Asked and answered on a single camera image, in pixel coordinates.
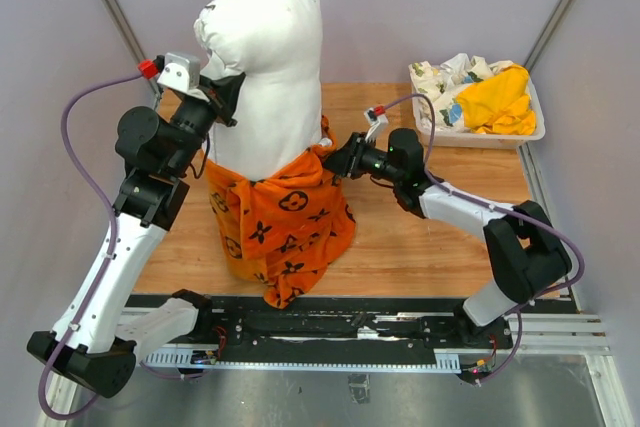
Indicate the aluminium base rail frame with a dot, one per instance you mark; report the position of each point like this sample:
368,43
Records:
538,332

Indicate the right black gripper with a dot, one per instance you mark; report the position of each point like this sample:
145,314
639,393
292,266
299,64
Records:
346,162

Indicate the grey slotted cable duct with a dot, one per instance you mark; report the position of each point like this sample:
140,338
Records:
392,359

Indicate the right aluminium corner post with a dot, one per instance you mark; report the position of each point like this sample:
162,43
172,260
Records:
553,22

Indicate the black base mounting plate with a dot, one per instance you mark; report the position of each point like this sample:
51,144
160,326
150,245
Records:
342,324

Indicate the white plastic bin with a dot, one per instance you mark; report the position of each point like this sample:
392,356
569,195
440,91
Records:
481,141

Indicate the orange black-patterned plush pillowcase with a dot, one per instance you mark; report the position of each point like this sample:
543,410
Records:
283,232

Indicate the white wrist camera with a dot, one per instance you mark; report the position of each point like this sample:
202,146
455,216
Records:
378,121
180,73

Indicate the yellow and white floral cloth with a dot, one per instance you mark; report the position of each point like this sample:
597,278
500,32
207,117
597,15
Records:
470,95

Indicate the aluminium corner post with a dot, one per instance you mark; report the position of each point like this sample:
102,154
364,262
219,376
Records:
122,25
553,22

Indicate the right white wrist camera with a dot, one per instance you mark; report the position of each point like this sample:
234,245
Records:
378,121

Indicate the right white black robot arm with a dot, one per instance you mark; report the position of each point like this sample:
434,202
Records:
527,255

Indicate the white pillow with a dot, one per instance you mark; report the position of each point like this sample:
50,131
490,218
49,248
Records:
276,46

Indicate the left aluminium corner post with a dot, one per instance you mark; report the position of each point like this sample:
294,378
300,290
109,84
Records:
122,25

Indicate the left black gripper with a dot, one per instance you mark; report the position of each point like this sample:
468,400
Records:
223,94

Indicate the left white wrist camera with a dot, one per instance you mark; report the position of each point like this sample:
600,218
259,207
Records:
180,73

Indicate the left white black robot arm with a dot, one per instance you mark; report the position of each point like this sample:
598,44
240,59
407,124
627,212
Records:
88,345

